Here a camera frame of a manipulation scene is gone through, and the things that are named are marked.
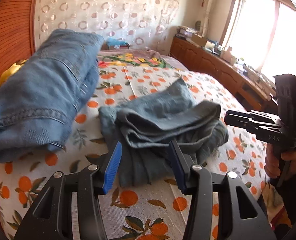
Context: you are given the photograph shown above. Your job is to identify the stack of books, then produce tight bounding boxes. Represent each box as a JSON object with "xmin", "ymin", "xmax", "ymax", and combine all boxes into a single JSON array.
[{"xmin": 176, "ymin": 25, "xmax": 198, "ymax": 38}]

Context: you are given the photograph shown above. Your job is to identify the person's right hand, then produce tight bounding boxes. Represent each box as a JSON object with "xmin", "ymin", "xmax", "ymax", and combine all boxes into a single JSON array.
[{"xmin": 264, "ymin": 143, "xmax": 296, "ymax": 181}]

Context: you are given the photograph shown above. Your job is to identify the circle pattern sheer curtain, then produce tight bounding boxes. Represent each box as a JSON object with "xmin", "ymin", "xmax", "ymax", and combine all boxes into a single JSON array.
[{"xmin": 34, "ymin": 0, "xmax": 186, "ymax": 54}]

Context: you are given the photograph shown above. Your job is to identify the wooden cabinet counter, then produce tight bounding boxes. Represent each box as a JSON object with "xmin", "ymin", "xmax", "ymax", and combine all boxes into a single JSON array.
[{"xmin": 170, "ymin": 36, "xmax": 278, "ymax": 114}]

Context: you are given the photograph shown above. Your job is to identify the cardboard box on counter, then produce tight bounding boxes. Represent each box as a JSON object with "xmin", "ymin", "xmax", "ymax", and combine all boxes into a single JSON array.
[{"xmin": 191, "ymin": 34, "xmax": 215, "ymax": 49}]

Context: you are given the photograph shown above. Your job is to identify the white plastic jug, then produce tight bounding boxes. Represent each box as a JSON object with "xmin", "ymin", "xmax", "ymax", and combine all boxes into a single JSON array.
[{"xmin": 221, "ymin": 46, "xmax": 233, "ymax": 63}]

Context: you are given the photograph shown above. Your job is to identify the grey-blue shorts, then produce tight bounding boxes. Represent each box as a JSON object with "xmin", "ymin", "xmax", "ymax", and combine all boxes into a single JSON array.
[{"xmin": 99, "ymin": 78, "xmax": 229, "ymax": 187}]

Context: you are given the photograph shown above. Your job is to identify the folded blue denim jeans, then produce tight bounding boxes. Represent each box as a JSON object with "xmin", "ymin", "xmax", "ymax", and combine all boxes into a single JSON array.
[{"xmin": 0, "ymin": 29, "xmax": 104, "ymax": 163}]

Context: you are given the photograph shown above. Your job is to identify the cardboard box with blue cloth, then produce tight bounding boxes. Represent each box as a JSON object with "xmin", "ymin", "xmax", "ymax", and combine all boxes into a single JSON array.
[{"xmin": 106, "ymin": 37, "xmax": 130, "ymax": 50}]

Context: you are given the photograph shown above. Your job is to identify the window with wooden frame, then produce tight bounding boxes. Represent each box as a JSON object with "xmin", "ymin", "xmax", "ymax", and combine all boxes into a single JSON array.
[{"xmin": 223, "ymin": 0, "xmax": 296, "ymax": 80}]

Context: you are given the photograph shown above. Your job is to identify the yellow Pikachu plush toy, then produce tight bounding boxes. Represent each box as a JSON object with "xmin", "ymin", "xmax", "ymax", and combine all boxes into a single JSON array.
[{"xmin": 0, "ymin": 59, "xmax": 27, "ymax": 87}]

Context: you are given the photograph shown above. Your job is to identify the floral pink blanket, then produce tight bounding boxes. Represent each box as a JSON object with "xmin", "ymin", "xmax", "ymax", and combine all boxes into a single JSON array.
[{"xmin": 98, "ymin": 49, "xmax": 188, "ymax": 70}]

